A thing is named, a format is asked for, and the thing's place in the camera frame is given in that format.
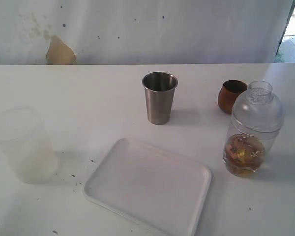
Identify stainless steel cup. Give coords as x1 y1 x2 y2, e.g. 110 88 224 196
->
142 72 178 125

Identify brown wooden cup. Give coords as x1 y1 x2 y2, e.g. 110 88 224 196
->
218 80 248 115

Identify chocolate pieces and gold coins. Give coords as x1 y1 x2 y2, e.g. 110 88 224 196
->
223 134 266 177

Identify clear shaker lid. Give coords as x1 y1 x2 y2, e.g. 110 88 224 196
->
231 81 284 133

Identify translucent plastic container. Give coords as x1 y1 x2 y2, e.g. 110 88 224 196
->
0 106 58 184

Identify clear shaker cup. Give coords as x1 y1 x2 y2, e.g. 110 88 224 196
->
223 123 279 177

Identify white plastic tray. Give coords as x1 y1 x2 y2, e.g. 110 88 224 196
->
83 138 211 236

